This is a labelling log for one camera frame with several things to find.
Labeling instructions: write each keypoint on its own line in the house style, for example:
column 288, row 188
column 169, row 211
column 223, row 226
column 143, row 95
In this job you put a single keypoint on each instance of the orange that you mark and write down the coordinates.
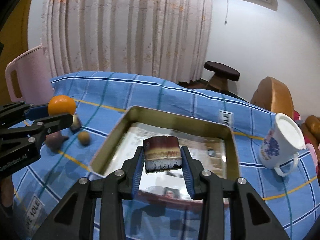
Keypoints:
column 61, row 104

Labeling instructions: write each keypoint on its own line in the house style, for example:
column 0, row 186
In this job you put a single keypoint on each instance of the brown leather chair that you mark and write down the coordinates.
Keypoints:
column 273, row 95

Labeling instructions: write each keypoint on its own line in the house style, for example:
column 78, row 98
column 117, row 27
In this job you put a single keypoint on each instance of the white floral mug with lid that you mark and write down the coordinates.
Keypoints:
column 283, row 142

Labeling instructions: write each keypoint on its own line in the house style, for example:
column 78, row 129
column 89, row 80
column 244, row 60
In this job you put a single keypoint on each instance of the brown leather sofa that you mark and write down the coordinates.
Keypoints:
column 310, row 129

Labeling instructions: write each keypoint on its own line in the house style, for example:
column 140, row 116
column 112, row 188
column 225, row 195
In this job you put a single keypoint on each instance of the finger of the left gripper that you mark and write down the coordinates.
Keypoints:
column 13, row 139
column 14, row 113

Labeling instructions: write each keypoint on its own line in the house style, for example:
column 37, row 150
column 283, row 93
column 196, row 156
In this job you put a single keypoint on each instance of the floral beige curtain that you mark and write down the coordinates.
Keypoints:
column 161, row 38

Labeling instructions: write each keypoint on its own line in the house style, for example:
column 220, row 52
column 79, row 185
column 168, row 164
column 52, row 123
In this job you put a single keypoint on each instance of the pink red cushion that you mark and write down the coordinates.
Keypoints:
column 297, row 118

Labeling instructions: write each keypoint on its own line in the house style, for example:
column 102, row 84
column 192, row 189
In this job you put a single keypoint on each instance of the pink plastic pitcher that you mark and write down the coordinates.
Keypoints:
column 33, row 76

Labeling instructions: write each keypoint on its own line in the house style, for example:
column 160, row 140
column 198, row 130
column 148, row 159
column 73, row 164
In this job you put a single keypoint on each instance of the purple passion fruit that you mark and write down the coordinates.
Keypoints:
column 55, row 140

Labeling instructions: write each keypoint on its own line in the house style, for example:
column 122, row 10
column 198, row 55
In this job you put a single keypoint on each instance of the blue plaid tablecloth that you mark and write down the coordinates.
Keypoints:
column 102, row 98

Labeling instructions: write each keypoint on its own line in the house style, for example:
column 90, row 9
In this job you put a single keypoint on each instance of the dark round stool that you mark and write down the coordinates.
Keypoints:
column 222, row 74

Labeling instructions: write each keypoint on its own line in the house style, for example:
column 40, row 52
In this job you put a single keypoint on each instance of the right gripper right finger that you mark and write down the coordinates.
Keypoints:
column 250, row 216

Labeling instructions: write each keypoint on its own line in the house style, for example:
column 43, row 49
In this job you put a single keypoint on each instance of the gold metal tin box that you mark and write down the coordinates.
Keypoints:
column 162, row 134

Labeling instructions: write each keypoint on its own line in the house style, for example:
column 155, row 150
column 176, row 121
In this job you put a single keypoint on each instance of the small brown kiwi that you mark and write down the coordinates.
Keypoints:
column 84, row 138

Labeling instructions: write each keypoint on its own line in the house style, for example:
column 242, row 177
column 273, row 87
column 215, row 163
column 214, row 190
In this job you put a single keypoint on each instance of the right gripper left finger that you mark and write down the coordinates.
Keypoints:
column 73, row 217

